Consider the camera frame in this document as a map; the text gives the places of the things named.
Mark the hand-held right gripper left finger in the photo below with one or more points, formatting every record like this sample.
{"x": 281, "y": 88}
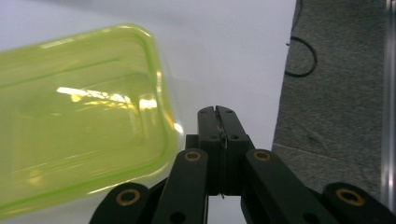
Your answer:
{"x": 213, "y": 155}

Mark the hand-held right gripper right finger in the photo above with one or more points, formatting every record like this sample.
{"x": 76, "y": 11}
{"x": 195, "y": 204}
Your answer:
{"x": 235, "y": 158}

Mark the green translucent plastic container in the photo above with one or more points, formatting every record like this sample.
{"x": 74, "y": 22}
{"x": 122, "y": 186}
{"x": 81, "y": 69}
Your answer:
{"x": 81, "y": 124}

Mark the metal rail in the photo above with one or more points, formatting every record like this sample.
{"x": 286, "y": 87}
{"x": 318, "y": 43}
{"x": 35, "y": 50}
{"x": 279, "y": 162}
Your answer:
{"x": 388, "y": 109}

